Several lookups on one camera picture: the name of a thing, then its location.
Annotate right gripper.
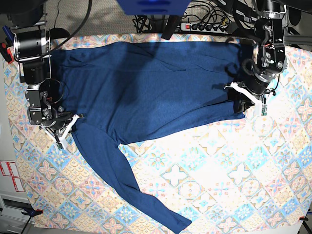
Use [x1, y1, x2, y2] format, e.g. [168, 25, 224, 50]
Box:
[39, 106, 84, 144]

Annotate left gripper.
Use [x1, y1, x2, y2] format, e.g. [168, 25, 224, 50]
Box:
[224, 72, 275, 114]

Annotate blue long-sleeve T-shirt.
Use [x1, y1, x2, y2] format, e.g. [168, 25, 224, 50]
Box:
[51, 42, 254, 234]

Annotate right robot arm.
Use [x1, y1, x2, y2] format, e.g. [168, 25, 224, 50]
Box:
[0, 0, 83, 149]

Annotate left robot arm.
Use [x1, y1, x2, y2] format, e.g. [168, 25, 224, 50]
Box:
[225, 0, 287, 116]

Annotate red-white labels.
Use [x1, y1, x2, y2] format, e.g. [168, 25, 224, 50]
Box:
[0, 160, 25, 193]

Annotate patterned tile tablecloth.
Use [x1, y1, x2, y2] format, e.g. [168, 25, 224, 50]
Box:
[0, 47, 312, 234]

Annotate white power strip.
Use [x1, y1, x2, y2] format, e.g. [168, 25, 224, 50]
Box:
[180, 22, 228, 34]

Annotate red-black clamp top left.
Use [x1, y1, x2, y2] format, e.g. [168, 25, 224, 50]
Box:
[0, 42, 14, 64]

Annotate black round stand base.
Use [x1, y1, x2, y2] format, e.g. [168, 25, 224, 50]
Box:
[50, 27, 70, 40]

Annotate black clamp bottom left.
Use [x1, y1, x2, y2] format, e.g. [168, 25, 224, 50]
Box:
[21, 208, 43, 217]

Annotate blue clamp top left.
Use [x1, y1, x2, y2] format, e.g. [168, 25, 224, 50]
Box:
[2, 25, 14, 42]

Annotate blue box overhead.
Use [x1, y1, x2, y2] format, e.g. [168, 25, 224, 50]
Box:
[117, 0, 191, 15]

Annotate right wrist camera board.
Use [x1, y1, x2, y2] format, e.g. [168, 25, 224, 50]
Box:
[56, 140, 68, 150]

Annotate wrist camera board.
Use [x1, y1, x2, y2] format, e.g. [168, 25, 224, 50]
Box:
[56, 140, 68, 150]
[261, 103, 267, 116]

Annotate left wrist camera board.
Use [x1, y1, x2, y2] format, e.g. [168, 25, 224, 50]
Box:
[261, 103, 267, 116]

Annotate black strap on table edge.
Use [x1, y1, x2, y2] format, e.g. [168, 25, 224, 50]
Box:
[161, 14, 180, 40]

